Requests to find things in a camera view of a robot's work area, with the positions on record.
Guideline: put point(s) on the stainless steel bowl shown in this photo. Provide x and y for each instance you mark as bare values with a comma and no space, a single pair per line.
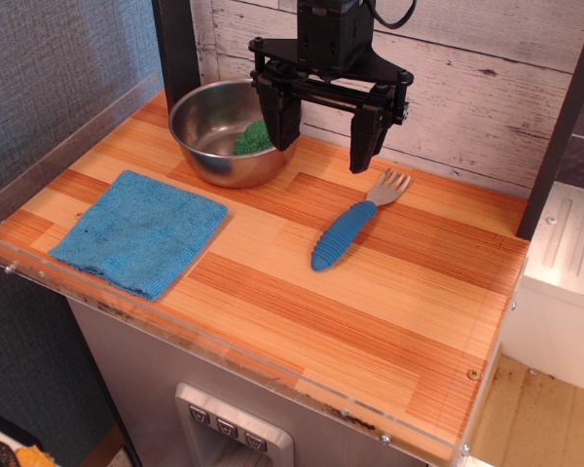
206,123

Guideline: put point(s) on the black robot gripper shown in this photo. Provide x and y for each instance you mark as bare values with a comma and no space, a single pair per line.
331,62

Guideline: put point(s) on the white toy sink unit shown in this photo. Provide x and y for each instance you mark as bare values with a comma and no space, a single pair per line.
544,327

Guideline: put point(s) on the dark vertical post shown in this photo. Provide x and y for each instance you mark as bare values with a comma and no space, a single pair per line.
177,48
551,162

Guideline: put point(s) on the dark vertical post left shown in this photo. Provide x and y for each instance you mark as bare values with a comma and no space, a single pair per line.
177,48

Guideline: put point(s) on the grey toy fridge cabinet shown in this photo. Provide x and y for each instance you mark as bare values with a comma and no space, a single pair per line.
142,371

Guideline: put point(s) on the dark vertical post right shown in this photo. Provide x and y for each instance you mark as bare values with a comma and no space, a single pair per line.
551,162

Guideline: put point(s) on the silver dispenser button panel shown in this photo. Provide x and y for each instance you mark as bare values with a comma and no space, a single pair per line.
220,434

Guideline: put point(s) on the blue handled metal fork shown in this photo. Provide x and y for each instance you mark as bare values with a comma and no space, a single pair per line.
335,241

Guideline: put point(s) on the blue towel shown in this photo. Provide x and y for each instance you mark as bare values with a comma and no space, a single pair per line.
141,234

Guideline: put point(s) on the green textured toy vegetable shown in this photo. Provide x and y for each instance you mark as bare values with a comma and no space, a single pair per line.
254,139

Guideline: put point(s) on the yellow black object corner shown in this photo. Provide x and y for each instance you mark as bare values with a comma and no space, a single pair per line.
24,456

